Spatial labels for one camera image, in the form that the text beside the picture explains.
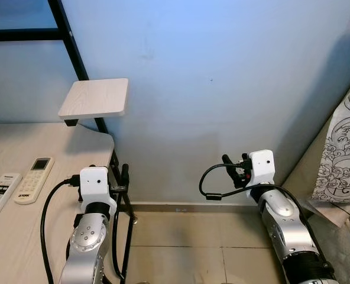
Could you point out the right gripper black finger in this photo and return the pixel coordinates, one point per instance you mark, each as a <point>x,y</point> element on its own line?
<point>245,157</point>
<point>227,162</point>

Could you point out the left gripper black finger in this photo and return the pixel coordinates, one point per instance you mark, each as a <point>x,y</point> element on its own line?
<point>125,176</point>

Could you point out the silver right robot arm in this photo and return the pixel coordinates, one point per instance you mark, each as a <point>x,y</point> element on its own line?
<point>287,225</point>

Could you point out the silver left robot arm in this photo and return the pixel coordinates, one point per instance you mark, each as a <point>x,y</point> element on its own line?
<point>86,236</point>

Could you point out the cream remote with screen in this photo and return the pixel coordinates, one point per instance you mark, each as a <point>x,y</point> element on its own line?
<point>34,180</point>

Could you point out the small light wooden shelf board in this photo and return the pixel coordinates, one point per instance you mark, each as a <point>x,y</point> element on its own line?
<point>95,97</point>

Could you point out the white remote with black buttons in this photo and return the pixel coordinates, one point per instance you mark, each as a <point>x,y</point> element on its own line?
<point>0,195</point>

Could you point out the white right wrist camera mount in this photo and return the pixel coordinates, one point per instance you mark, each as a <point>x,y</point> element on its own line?
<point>262,167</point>

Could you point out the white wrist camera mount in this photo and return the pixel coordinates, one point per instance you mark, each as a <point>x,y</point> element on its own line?
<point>95,186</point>
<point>262,167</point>

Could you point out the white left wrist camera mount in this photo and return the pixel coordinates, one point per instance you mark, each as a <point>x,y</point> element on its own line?
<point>95,186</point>

